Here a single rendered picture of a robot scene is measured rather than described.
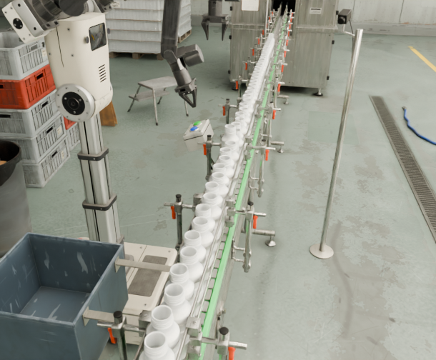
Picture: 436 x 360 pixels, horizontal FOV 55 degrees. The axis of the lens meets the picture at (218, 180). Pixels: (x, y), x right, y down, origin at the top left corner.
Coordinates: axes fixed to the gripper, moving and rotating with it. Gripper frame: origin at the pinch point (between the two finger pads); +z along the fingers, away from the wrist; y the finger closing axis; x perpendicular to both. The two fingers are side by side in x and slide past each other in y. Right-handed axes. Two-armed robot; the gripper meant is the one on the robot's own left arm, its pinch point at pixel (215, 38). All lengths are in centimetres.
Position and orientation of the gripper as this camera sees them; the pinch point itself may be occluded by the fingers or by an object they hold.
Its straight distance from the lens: 184.5
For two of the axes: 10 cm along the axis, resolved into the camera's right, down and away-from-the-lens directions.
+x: -1.8, 4.8, -8.6
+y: -9.8, -0.9, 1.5
